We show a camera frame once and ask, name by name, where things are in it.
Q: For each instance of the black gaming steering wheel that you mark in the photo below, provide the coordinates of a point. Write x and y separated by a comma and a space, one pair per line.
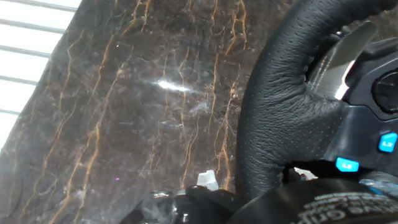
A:
280, 109

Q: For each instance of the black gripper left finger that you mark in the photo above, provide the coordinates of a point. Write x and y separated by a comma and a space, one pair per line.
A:
199, 202

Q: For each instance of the dark brown marble mat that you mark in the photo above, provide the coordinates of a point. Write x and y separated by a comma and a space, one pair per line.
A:
124, 109

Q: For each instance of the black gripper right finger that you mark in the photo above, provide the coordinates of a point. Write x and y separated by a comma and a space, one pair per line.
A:
303, 174

